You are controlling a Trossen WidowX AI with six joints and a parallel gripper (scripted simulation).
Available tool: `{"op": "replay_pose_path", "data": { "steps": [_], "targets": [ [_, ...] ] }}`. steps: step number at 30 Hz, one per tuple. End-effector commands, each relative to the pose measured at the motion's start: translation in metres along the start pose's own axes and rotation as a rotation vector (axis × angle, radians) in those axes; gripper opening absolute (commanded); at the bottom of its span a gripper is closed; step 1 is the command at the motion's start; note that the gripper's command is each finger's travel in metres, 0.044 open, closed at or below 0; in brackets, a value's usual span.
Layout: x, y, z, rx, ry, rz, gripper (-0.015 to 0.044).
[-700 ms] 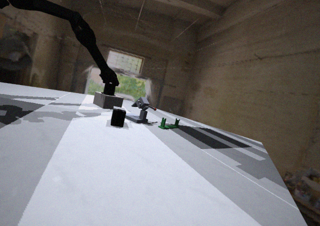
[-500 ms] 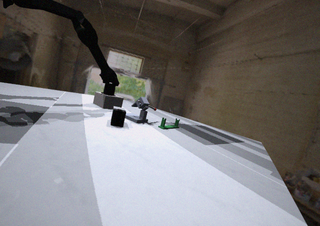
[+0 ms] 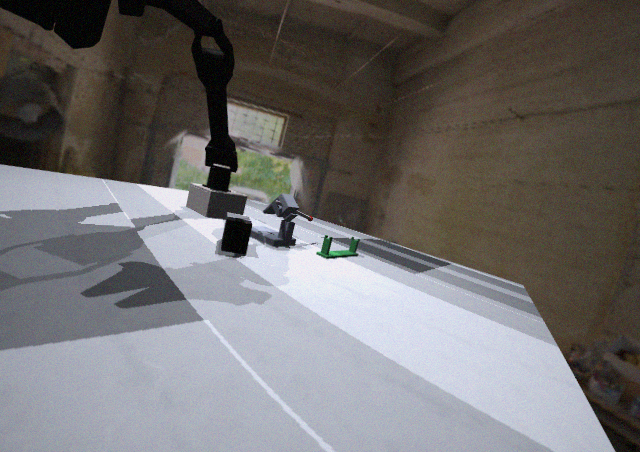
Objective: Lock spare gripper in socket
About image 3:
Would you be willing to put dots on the grey pin with red head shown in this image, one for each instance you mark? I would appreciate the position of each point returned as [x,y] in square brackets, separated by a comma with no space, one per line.
[309,218]

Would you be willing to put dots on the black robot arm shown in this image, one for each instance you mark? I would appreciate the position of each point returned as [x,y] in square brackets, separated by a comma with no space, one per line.
[214,68]

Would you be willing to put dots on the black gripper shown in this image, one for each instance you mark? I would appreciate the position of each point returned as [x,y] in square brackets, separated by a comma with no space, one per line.
[79,23]

